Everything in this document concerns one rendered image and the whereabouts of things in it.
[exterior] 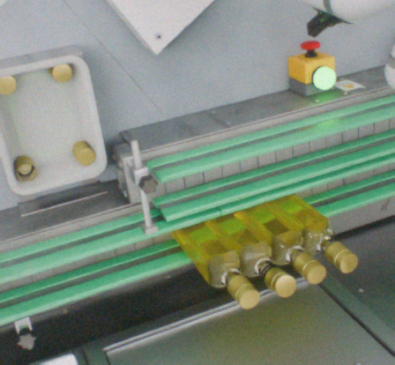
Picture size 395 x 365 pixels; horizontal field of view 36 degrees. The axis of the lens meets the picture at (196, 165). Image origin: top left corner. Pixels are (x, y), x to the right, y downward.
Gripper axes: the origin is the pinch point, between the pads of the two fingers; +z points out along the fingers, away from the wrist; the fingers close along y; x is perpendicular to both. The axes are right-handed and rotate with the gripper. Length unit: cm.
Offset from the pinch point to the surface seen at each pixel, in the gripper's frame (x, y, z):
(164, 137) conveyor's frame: 23.7, 24.3, 17.7
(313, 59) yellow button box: 5.4, -1.5, 3.6
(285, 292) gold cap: 55, 12, 2
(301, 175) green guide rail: 30.0, 1.2, 7.6
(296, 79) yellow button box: 7.0, -1.5, 9.0
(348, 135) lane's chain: 18.1, -12.0, 7.0
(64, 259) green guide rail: 47, 39, 24
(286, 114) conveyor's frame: 17.7, 3.5, 7.3
